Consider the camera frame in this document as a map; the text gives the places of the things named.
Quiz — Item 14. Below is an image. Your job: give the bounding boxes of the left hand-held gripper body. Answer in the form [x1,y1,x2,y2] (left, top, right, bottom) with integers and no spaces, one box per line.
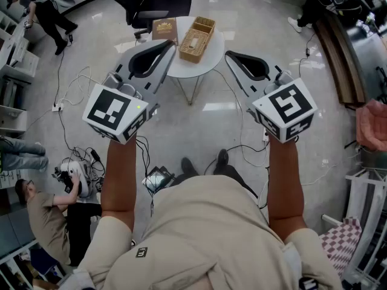
[82,71,160,145]

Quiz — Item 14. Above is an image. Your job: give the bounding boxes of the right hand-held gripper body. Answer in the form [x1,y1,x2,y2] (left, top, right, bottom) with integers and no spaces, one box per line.
[246,69,319,144]

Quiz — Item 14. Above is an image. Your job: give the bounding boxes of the brown book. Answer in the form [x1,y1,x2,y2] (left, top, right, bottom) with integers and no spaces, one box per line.
[151,17,179,45]

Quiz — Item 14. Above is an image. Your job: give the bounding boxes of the wicker basket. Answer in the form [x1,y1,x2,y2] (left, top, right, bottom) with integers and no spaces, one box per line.
[178,16,217,64]

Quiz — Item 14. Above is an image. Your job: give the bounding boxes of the person's right forearm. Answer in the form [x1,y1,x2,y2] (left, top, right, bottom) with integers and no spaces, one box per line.
[267,136,308,242]

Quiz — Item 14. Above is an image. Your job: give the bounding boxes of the person's left forearm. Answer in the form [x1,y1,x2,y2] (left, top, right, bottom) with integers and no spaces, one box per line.
[100,136,146,234]

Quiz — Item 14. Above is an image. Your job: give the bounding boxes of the round white side table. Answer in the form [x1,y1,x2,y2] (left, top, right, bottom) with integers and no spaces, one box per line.
[149,16,226,106]

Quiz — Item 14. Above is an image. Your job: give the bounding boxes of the black mesh office chair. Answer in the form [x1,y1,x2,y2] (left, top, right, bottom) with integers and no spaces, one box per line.
[96,0,193,40]

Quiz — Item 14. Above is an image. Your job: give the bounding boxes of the white rounded device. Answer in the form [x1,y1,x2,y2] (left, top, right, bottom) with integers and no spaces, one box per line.
[59,160,94,198]

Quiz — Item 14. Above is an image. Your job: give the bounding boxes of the wooden step platform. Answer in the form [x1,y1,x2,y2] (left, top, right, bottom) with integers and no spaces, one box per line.
[312,10,368,109]

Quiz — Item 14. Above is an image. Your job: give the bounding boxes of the person's right black shoe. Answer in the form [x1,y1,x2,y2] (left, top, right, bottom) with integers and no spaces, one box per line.
[212,149,230,175]

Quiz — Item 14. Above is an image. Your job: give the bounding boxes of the person's black shoe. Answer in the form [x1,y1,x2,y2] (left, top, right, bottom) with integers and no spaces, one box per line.
[180,157,200,177]
[212,149,230,175]

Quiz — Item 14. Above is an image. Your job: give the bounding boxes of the person's black trousers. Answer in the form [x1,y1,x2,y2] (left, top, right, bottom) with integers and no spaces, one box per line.
[169,163,258,199]

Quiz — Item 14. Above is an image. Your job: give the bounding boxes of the pink padded chair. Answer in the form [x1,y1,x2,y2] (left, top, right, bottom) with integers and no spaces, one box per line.
[354,98,387,152]

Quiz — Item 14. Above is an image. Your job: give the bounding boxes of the person's left black shoe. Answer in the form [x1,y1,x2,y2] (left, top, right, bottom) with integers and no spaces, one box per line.
[180,157,200,177]

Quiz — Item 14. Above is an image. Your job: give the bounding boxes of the white shelf unit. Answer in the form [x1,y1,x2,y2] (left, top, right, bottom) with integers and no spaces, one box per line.
[0,10,41,134]

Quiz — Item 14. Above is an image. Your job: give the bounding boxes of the white metal rack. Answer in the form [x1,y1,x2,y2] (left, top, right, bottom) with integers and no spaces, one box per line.
[320,166,387,290]

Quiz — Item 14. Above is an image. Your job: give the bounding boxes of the checkered cloth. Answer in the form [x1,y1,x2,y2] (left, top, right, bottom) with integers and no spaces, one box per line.
[318,217,363,279]

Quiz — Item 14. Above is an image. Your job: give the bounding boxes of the person's beige shirt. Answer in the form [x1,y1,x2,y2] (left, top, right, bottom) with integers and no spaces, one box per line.
[68,175,343,290]

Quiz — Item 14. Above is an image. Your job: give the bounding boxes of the grey desk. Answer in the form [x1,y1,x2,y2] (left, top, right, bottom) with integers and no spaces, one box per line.
[0,207,41,264]

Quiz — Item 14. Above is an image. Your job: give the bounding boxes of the black cable with adapter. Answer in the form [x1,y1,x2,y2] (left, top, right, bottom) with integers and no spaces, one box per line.
[298,31,317,85]

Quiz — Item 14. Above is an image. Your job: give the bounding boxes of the white cable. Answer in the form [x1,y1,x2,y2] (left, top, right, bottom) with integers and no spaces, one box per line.
[54,66,92,106]

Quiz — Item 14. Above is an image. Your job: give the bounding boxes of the tangle of black cables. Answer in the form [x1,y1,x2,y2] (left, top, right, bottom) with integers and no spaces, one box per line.
[54,146,106,193]

